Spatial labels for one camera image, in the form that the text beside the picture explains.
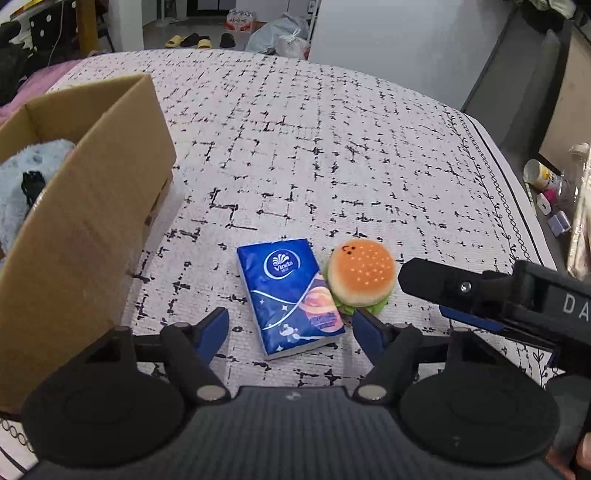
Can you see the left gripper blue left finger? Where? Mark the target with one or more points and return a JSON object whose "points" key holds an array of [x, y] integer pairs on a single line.
{"points": [[188, 351]]}

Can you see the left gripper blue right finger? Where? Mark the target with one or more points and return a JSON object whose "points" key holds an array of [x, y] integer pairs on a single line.
{"points": [[392, 352]]}

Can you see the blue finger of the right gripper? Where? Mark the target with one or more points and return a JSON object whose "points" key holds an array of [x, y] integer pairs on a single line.
{"points": [[487, 295], [488, 325]]}

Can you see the plush hamburger toy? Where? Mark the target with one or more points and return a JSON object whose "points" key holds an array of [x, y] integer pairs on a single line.
{"points": [[361, 274]]}

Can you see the blue tissue pack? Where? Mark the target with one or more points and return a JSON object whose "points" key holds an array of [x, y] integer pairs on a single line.
{"points": [[291, 302]]}

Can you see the fluffy blue plush toy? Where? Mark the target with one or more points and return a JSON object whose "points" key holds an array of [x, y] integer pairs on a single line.
{"points": [[46, 158]]}

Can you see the black fabric white-stitched pouch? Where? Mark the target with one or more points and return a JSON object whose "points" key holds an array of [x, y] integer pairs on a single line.
{"points": [[32, 185]]}

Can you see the person's right hand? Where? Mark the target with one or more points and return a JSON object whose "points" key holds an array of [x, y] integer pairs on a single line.
{"points": [[583, 459]]}

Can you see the patterned plastic wrapped pillow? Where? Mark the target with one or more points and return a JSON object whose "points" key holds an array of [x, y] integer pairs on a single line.
{"points": [[578, 258]]}

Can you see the small white purple boxes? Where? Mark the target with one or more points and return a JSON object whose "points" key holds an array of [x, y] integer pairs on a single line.
{"points": [[556, 220]]}

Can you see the yellow white cup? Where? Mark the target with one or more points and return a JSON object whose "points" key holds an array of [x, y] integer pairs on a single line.
{"points": [[540, 176]]}

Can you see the brown cardboard box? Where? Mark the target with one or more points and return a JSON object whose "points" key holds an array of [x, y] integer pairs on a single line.
{"points": [[65, 279]]}

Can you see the brown wooden board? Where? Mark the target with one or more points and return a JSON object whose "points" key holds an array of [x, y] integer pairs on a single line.
{"points": [[570, 122]]}

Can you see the white black patterned blanket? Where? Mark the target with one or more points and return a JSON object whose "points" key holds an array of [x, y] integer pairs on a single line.
{"points": [[270, 148]]}

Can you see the yellow slipper right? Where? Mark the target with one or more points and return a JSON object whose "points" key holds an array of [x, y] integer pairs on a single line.
{"points": [[204, 43]]}

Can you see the yellow slipper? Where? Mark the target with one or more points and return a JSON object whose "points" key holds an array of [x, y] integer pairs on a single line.
{"points": [[204, 43], [174, 42]]}

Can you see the yellow slipper left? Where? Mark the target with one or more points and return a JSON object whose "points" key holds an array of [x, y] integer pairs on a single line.
{"points": [[174, 42]]}

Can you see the pink bed sheet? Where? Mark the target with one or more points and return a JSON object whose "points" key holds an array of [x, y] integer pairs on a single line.
{"points": [[37, 85]]}

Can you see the grey plastic bags pile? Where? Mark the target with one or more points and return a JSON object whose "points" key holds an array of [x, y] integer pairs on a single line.
{"points": [[286, 36]]}

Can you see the red white water bottle pack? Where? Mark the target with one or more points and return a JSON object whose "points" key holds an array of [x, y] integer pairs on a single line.
{"points": [[240, 21]]}

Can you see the black clothes pile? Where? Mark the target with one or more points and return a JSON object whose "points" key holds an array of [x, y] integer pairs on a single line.
{"points": [[13, 60]]}

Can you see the round white yellow table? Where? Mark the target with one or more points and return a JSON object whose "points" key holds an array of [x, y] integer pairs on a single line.
{"points": [[53, 29]]}

